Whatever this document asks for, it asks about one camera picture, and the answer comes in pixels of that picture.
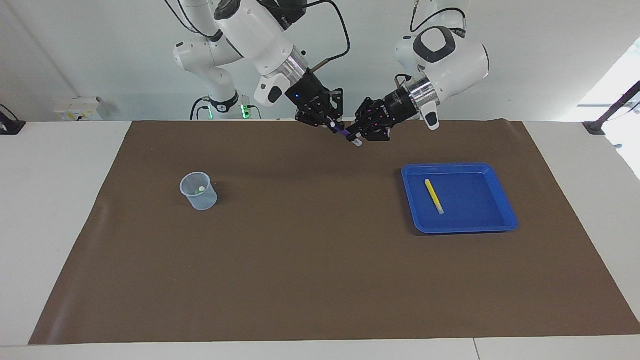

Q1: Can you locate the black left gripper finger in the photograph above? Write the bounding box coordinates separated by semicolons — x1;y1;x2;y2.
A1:
361;125;394;144
346;97;387;143

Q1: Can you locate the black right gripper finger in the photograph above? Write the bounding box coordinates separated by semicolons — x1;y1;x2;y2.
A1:
294;106;337;133
322;88;346;127

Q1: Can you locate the purple highlighter pen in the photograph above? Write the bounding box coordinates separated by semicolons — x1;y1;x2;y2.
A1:
329;121;363;148

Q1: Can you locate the yellow highlighter pen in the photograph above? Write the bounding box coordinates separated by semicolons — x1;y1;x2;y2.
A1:
424;178;445;215

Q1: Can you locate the blue plastic tray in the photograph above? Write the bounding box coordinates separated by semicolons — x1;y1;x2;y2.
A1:
401;162;519;235

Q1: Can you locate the clear plastic cup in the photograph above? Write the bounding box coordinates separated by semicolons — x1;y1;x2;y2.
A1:
179;171;219;211

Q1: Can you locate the brown table mat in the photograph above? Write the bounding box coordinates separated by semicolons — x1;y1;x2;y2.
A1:
28;119;640;346

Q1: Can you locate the black clamp stand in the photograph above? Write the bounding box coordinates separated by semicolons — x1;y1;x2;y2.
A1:
582;80;640;136

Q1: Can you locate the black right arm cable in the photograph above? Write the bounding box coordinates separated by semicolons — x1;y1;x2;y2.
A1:
270;0;351;74

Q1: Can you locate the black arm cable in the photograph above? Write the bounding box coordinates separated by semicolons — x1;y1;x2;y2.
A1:
410;0;469;37
270;0;351;74

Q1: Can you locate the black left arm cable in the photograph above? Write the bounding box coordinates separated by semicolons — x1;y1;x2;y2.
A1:
410;0;469;37

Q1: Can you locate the black right base cable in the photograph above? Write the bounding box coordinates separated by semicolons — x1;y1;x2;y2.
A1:
189;96;213;121

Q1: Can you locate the black table bracket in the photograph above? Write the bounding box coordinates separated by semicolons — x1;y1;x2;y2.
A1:
0;104;27;136

